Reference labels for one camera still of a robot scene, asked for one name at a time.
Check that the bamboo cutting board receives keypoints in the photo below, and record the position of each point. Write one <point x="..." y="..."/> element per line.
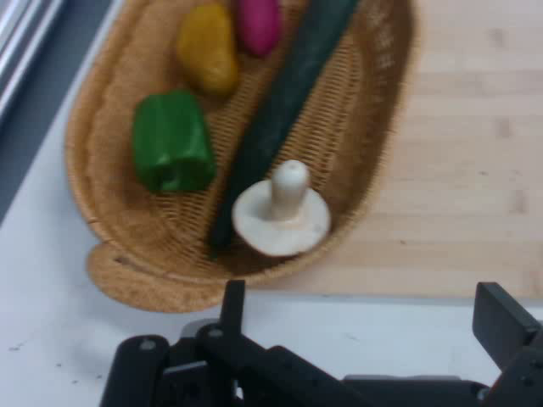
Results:
<point x="466" y="169"/>

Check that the yellow potato toy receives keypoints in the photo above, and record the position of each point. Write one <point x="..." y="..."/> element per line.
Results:
<point x="208" y="46"/>

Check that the oval woven wicker basket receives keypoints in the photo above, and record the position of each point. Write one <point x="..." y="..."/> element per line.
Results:
<point x="127" y="237"/>

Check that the long dark green cucumber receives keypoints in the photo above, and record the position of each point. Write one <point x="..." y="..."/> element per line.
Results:
<point x="288" y="93"/>

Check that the horizontal aluminium frame rail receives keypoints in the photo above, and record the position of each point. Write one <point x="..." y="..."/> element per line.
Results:
<point x="17" y="46"/>

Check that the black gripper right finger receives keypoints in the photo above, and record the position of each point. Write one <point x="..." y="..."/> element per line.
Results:
<point x="500" y="322"/>

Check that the pink sweet potato toy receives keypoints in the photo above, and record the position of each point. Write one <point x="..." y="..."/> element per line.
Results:
<point x="259" y="25"/>

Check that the white mushroom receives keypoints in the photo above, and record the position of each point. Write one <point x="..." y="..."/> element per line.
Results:
<point x="280" y="224"/>

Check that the green bell pepper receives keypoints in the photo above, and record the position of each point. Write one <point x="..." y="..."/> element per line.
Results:
<point x="171" y="142"/>

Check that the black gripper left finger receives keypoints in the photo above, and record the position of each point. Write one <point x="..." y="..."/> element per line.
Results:
<point x="254" y="369"/>

